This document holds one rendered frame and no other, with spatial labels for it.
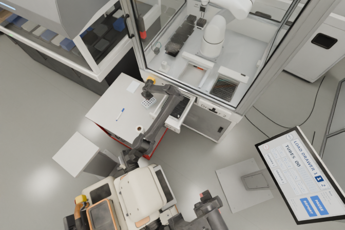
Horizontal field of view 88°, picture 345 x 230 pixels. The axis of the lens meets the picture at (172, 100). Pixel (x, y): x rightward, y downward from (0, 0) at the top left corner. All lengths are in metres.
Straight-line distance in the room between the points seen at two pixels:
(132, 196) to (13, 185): 2.19
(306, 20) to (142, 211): 1.02
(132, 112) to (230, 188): 1.40
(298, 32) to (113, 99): 1.53
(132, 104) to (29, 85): 2.11
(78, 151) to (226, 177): 1.60
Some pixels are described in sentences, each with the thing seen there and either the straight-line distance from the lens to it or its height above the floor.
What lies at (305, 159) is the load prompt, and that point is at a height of 1.15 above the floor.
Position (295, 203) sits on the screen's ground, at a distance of 1.49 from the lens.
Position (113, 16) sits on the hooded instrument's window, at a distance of 1.85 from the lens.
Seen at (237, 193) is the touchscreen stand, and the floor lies 0.04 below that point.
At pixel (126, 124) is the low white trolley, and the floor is 0.76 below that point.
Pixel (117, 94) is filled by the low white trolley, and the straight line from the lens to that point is 1.88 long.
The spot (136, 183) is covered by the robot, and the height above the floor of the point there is 1.39.
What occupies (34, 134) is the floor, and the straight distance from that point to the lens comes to 3.07.
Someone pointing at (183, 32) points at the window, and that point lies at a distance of 1.15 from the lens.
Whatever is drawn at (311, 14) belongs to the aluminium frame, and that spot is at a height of 1.86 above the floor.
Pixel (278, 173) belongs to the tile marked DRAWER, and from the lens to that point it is 1.47.
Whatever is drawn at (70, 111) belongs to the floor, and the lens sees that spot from 2.94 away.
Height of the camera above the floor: 2.30
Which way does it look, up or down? 62 degrees down
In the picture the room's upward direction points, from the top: 2 degrees counter-clockwise
